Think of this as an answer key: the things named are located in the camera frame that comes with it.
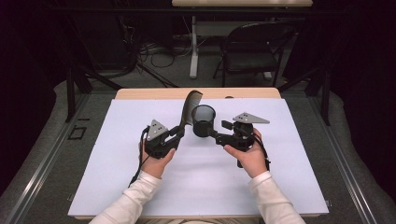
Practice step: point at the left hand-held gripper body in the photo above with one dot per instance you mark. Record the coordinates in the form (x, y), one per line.
(156, 130)

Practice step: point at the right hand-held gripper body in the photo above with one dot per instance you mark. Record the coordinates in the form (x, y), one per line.
(244, 137)

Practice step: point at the black mesh pen holder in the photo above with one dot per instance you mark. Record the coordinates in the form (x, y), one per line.
(203, 119)

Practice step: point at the black comb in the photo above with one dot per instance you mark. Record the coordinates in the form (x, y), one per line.
(190, 107)

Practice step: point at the person's right hand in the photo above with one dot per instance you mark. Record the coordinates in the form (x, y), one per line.
(252, 161)

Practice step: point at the person's left hand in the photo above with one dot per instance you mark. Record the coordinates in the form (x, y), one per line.
(155, 166)

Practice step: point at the wooden table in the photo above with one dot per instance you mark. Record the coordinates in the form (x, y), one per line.
(149, 93)

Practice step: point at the white board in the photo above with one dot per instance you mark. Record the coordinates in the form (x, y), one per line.
(202, 186)

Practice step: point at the black folding chair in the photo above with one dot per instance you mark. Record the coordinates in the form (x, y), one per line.
(249, 62)

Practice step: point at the white desk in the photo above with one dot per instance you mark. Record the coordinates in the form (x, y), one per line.
(194, 56)

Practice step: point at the black metal stand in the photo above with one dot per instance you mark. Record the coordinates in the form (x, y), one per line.
(71, 93)
(325, 96)

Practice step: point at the metal floor rail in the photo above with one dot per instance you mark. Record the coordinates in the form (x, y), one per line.
(344, 168)
(40, 169)

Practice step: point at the black horizontal frame bar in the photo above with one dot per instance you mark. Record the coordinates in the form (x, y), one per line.
(124, 10)

